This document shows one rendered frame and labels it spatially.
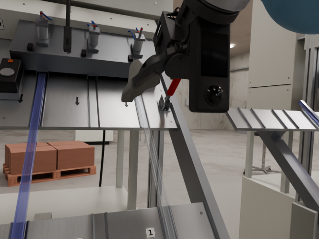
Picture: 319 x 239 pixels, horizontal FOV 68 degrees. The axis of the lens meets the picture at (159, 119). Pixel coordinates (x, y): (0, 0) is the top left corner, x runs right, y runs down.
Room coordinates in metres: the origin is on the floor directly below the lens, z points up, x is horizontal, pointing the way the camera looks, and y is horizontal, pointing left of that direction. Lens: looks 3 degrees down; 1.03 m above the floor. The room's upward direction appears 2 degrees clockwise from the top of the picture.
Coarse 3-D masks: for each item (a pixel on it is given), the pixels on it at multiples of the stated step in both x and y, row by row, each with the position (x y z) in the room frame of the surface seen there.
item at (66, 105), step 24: (0, 48) 0.58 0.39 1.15; (24, 96) 0.50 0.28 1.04; (48, 96) 0.52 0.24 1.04; (72, 96) 0.54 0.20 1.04; (96, 96) 0.56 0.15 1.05; (120, 96) 0.58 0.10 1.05; (144, 96) 0.60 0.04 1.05; (0, 120) 0.44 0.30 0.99; (24, 120) 0.46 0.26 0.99; (48, 120) 0.47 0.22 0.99; (72, 120) 0.49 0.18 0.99; (96, 120) 0.51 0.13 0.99; (120, 120) 0.52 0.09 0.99; (168, 120) 0.57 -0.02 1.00
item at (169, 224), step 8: (144, 104) 0.57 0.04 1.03; (144, 112) 0.55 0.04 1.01; (144, 120) 0.53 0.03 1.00; (144, 128) 0.51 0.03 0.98; (152, 144) 0.49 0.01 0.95; (152, 152) 0.47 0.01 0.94; (152, 160) 0.46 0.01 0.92; (152, 168) 0.45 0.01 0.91; (160, 176) 0.44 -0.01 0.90; (160, 184) 0.43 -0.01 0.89; (160, 192) 0.41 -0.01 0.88; (160, 200) 0.40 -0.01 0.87; (168, 200) 0.41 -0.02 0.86; (160, 208) 0.40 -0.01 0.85; (168, 208) 0.40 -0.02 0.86; (168, 216) 0.39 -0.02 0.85; (168, 224) 0.38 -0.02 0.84; (168, 232) 0.37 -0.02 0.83; (176, 232) 0.37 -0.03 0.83
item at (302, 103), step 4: (300, 100) 0.71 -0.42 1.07; (300, 104) 0.70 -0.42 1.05; (304, 104) 0.69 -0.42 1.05; (304, 108) 0.69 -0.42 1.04; (308, 108) 0.68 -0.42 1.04; (308, 112) 0.68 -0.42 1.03; (312, 112) 0.67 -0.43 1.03; (312, 116) 0.67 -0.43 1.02; (316, 116) 0.66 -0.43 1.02; (316, 120) 0.66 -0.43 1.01
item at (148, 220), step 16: (176, 208) 0.41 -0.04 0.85; (192, 208) 0.42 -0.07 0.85; (0, 224) 0.32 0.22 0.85; (32, 224) 0.33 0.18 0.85; (48, 224) 0.34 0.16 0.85; (64, 224) 0.35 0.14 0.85; (80, 224) 0.35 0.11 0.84; (96, 224) 0.36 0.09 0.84; (112, 224) 0.36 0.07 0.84; (128, 224) 0.37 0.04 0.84; (144, 224) 0.38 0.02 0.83; (160, 224) 0.38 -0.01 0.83; (176, 224) 0.39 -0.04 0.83; (192, 224) 0.40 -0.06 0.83; (208, 224) 0.41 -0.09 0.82
